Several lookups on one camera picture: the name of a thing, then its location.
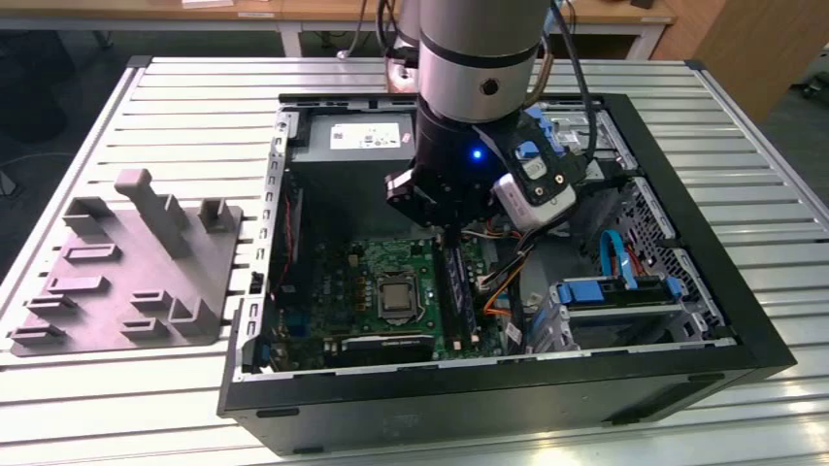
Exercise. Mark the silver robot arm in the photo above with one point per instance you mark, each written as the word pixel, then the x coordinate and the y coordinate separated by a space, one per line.
pixel 480 48

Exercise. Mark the grey power supply unit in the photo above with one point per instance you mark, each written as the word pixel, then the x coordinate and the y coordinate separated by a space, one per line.
pixel 337 194

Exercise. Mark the metal drive cage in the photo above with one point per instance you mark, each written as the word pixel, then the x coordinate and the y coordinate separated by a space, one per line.
pixel 605 126

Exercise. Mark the silver CPU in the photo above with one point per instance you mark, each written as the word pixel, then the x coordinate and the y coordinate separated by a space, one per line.
pixel 397 297

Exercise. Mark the green motherboard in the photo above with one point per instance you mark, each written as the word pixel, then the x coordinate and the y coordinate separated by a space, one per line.
pixel 337 291

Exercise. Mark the CPU socket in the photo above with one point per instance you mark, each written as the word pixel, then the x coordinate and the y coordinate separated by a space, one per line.
pixel 397 319

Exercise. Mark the blue disk carrier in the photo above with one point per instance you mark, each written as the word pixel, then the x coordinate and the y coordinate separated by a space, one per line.
pixel 587 293

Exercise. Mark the black graphics card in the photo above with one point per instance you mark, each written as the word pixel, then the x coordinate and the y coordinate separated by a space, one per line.
pixel 389 347

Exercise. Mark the wooden desk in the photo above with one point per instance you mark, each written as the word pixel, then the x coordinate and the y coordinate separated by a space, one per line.
pixel 623 17

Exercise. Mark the metal disk bay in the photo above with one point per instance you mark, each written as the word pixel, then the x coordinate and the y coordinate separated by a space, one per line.
pixel 623 310

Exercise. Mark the blue video port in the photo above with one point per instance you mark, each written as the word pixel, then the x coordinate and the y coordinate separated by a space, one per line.
pixel 262 354

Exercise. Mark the black open PC case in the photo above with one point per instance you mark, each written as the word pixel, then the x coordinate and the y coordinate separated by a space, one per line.
pixel 519 403

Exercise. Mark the wooden cabinet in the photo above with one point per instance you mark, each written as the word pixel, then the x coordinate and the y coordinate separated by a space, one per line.
pixel 746 48

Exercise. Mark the grey parts rack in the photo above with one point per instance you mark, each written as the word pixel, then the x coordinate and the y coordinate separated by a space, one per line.
pixel 130 291

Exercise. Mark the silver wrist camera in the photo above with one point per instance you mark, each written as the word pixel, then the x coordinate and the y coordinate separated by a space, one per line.
pixel 509 201

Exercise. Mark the blue plastic drive bracket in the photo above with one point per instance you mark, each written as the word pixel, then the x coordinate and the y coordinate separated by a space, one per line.
pixel 544 126

